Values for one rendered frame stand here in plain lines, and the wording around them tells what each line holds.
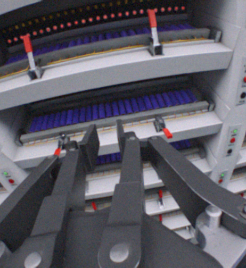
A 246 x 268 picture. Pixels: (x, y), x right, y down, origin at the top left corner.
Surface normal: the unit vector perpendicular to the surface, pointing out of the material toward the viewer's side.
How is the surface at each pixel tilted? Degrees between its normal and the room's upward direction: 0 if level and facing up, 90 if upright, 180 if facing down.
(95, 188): 19
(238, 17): 90
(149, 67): 109
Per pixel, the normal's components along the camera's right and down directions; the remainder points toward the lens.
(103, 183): -0.11, -0.62
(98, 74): 0.14, 0.76
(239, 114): 0.10, 0.51
